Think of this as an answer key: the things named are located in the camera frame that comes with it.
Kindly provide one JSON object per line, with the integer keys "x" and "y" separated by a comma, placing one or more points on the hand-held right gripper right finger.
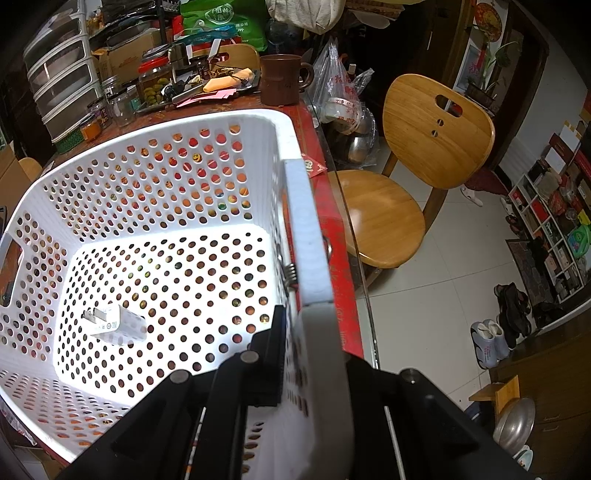
{"x": 369, "y": 392}

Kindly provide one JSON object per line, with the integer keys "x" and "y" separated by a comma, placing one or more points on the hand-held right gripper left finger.
{"x": 275, "y": 360}

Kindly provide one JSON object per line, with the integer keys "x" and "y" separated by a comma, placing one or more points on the white perforated plastic basket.
{"x": 184, "y": 258}

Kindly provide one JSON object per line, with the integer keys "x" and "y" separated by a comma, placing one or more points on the small white folding-prong charger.
{"x": 122, "y": 325}

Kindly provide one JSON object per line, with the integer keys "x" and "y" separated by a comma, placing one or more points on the metal clip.
{"x": 289, "y": 277}

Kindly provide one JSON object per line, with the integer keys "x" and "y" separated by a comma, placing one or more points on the pair of grey slippers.
{"x": 489, "y": 344}

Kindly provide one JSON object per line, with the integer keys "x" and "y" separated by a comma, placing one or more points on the metal pan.
{"x": 515, "y": 427}

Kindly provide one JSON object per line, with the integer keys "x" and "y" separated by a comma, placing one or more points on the black sandals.
{"x": 512, "y": 314}

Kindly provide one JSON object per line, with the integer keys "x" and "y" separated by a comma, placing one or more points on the dark wooden cabinet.
{"x": 558, "y": 383}

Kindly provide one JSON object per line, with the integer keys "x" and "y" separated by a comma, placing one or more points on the red envelope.
{"x": 315, "y": 166}

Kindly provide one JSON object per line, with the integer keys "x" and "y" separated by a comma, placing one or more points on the dark patterned rug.
{"x": 526, "y": 267}

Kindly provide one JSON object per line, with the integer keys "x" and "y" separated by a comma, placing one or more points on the white slipper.
{"x": 472, "y": 194}

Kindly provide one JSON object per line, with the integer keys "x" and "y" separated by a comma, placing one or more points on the metal bowl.
{"x": 362, "y": 147}

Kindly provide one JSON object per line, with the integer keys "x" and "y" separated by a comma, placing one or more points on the red floor mat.
{"x": 489, "y": 182}

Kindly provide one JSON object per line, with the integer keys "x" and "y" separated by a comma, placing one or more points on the white bowl with red print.
{"x": 344, "y": 113}

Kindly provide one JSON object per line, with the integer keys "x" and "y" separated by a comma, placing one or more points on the white cube shelf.
{"x": 549, "y": 203}

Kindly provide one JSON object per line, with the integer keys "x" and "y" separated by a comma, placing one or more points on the wooden chair with slotted back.
{"x": 434, "y": 134}

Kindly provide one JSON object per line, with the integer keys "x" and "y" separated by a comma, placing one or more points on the pink paper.
{"x": 212, "y": 96}

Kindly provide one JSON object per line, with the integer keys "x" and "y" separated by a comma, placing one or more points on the brown ceramic mug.
{"x": 279, "y": 81}

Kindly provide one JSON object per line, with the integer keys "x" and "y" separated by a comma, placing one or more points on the metal tray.
{"x": 152, "y": 107}

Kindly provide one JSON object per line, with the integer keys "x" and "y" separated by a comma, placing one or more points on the orange yellow block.
{"x": 226, "y": 81}

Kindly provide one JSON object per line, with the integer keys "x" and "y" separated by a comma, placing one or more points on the clear plastic bag red print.
{"x": 330, "y": 74}

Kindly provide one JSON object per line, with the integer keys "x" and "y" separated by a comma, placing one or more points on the empty glass jar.
{"x": 123, "y": 108}

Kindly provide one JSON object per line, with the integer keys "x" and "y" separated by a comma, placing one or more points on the orange spice jar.
{"x": 89, "y": 129}

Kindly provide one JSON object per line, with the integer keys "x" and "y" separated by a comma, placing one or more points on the green plastic mesh tray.
{"x": 68, "y": 144}

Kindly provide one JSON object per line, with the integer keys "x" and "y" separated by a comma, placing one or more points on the jar with purple label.
{"x": 99, "y": 115}

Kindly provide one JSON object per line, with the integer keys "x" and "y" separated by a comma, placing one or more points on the small dark jar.
{"x": 201, "y": 67}

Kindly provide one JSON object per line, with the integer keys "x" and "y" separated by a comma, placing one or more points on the round wooden chair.
{"x": 30, "y": 170}

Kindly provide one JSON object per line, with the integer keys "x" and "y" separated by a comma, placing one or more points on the small glass jar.
{"x": 111, "y": 86}

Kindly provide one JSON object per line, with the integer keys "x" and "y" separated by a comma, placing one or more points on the metal cylinder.
{"x": 179, "y": 55}

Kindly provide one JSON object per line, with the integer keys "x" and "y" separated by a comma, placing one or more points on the potted plant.
{"x": 485, "y": 87}

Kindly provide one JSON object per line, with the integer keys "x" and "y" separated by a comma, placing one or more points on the brown cardboard box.
{"x": 124, "y": 57}

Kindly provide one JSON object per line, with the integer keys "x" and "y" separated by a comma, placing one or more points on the green printed bag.
{"x": 231, "y": 23}

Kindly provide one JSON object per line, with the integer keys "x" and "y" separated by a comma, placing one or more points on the beige cloth bag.
{"x": 304, "y": 14}

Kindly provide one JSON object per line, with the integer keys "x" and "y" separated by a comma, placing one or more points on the clear plastic drawer unit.
{"x": 60, "y": 78}

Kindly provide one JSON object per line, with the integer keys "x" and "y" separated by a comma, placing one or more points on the red wall ornament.
{"x": 490, "y": 16}

